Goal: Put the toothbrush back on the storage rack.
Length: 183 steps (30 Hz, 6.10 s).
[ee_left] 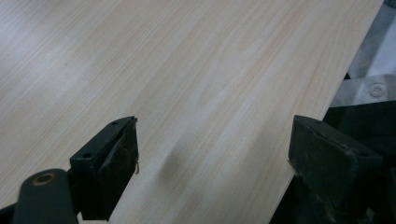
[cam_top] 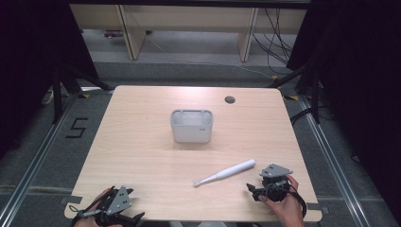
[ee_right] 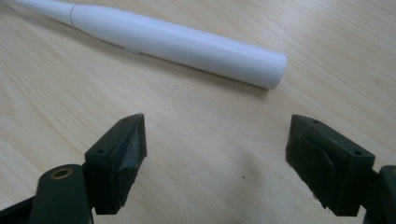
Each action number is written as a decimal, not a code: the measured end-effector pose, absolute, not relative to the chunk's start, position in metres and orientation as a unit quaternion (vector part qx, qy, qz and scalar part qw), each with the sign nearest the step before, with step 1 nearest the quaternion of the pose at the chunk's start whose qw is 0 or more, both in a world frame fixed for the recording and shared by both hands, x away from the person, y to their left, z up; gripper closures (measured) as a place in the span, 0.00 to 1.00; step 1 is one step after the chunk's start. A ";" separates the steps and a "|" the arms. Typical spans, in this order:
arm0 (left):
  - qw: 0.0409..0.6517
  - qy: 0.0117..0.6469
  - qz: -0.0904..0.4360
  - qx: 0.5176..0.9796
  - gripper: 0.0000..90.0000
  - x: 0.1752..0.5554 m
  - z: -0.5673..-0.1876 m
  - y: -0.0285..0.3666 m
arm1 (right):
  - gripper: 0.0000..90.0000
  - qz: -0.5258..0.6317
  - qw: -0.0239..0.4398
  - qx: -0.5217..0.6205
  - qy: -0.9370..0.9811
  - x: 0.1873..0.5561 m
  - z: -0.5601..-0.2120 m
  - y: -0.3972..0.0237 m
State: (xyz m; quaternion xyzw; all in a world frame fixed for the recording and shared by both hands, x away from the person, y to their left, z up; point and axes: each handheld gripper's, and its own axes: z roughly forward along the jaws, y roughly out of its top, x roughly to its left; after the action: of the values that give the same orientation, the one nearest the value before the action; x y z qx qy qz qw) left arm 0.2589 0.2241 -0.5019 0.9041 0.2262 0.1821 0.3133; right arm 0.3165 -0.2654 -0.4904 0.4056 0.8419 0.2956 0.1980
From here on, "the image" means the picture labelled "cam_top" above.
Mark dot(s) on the black metal stand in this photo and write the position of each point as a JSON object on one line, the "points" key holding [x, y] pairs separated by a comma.
{"points": [[57, 94], [315, 94]]}

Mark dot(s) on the black curtain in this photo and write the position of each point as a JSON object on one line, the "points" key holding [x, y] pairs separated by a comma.
{"points": [[359, 78], [34, 63]]}

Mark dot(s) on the white electric toothbrush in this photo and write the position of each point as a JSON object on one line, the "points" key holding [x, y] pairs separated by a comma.
{"points": [[230, 172]]}

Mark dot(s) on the person's left hand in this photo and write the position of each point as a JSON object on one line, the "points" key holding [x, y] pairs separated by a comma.
{"points": [[83, 223]]}

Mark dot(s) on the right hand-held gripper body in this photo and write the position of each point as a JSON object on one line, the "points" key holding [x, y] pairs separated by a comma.
{"points": [[275, 171]]}

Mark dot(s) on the beige wooden desk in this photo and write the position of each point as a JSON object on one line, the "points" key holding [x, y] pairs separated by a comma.
{"points": [[189, 17]]}

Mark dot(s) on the aluminium floor rail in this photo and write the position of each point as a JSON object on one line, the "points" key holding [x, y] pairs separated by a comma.
{"points": [[31, 167], [334, 164]]}

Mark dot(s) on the person's right hand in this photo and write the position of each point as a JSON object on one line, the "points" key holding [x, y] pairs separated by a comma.
{"points": [[288, 209]]}

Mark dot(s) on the grey plastic holder box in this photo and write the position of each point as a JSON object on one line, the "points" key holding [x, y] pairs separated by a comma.
{"points": [[191, 130]]}

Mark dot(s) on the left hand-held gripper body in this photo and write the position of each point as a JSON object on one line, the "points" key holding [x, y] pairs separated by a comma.
{"points": [[119, 201]]}

